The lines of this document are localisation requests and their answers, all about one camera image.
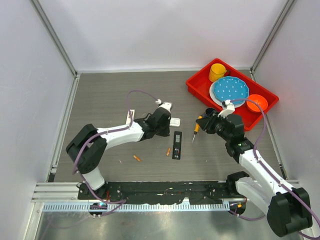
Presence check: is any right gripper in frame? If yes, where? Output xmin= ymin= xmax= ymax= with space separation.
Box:
xmin=196 ymin=110 xmax=232 ymax=142

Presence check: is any orange handle screwdriver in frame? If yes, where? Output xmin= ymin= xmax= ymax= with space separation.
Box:
xmin=192 ymin=122 xmax=200 ymax=143

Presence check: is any white remote with orange batteries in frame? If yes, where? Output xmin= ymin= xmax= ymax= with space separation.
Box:
xmin=125 ymin=109 xmax=135 ymax=125

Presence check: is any black remote control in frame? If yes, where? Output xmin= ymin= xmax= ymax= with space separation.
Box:
xmin=172 ymin=131 xmax=182 ymax=160

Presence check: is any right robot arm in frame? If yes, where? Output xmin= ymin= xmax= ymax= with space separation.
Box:
xmin=196 ymin=110 xmax=313 ymax=237

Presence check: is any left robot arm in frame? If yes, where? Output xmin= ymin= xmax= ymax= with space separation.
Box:
xmin=66 ymin=102 xmax=172 ymax=200

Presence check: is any dark blue mug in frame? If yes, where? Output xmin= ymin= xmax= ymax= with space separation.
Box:
xmin=201 ymin=107 xmax=217 ymax=118

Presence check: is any white grey plate underneath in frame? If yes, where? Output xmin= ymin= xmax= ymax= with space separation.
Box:
xmin=209 ymin=81 xmax=226 ymax=107

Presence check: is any blue polka dot plate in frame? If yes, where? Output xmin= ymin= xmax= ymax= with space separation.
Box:
xmin=211 ymin=76 xmax=250 ymax=102

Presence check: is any red plastic tray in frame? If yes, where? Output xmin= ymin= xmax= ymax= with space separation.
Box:
xmin=186 ymin=58 xmax=279 ymax=132

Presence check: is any yellow cup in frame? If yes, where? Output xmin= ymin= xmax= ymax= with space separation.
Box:
xmin=208 ymin=63 xmax=230 ymax=82

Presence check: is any orange bowl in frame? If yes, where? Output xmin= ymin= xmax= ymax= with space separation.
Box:
xmin=246 ymin=94 xmax=269 ymax=113

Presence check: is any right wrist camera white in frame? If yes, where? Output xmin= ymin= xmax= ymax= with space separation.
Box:
xmin=218 ymin=99 xmax=235 ymax=118

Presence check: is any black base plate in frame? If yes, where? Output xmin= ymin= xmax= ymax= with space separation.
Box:
xmin=94 ymin=180 xmax=248 ymax=205

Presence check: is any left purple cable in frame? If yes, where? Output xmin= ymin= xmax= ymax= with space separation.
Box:
xmin=71 ymin=89 xmax=163 ymax=217

